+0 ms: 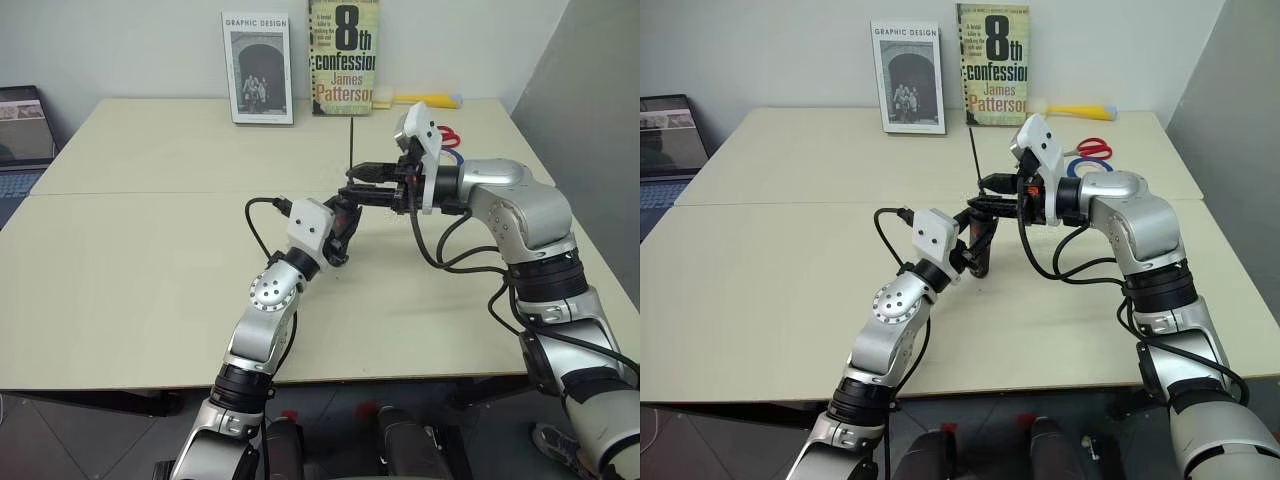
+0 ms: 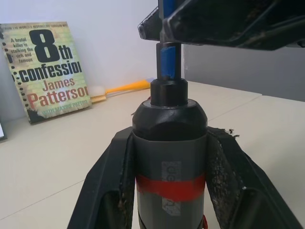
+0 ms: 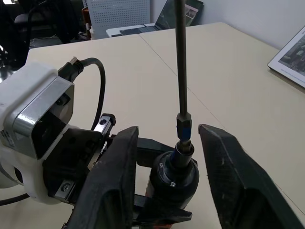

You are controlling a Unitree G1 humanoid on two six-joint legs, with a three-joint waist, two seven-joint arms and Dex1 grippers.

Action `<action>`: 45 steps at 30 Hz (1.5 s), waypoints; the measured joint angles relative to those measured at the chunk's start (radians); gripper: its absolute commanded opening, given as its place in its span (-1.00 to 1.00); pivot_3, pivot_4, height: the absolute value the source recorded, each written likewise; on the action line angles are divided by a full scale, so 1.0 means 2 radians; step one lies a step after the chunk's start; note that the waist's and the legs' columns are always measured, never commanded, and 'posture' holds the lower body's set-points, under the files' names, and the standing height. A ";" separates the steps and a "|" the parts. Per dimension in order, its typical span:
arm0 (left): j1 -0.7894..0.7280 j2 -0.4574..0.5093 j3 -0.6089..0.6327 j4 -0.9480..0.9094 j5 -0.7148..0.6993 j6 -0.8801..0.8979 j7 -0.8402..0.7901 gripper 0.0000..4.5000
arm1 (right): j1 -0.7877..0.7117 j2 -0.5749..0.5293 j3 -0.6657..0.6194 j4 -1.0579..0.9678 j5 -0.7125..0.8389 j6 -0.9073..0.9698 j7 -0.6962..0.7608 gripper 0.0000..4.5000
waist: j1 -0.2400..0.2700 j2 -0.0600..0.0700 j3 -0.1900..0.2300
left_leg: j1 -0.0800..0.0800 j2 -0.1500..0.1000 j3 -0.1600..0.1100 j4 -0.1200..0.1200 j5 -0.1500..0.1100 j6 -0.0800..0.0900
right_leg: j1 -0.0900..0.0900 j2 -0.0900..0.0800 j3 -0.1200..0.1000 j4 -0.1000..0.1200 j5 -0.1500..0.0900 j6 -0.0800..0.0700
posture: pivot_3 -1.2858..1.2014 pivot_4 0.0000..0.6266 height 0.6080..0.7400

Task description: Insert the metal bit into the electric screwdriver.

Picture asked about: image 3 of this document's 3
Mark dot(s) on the silver open laptop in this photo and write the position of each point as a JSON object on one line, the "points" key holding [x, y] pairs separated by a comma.
{"points": [[166, 16]]}

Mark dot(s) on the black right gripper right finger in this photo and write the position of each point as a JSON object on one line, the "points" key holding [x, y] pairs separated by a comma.
{"points": [[240, 186]]}

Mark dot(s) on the red upright object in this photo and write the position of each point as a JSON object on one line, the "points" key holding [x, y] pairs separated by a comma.
{"points": [[86, 21]]}

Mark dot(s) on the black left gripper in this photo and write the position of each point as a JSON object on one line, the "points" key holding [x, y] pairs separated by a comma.
{"points": [[71, 155]]}

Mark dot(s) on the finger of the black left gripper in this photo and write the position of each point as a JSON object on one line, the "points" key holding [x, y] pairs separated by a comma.
{"points": [[157, 211], [147, 150]]}

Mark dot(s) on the printed booklet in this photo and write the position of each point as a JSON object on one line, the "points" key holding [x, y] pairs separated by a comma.
{"points": [[290, 59]]}

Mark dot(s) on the black office chair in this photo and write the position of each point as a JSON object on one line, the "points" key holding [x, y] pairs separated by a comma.
{"points": [[22, 19], [12, 43]]}

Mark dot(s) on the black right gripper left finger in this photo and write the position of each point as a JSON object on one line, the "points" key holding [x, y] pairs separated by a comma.
{"points": [[112, 181]]}

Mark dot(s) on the white perforated panel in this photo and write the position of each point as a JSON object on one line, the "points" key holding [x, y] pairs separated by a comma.
{"points": [[114, 16]]}

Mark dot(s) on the grey electric screwdriver red band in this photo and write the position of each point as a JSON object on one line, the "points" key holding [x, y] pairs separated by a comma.
{"points": [[176, 176]]}

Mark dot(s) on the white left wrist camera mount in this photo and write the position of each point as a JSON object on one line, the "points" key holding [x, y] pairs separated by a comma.
{"points": [[31, 107]]}

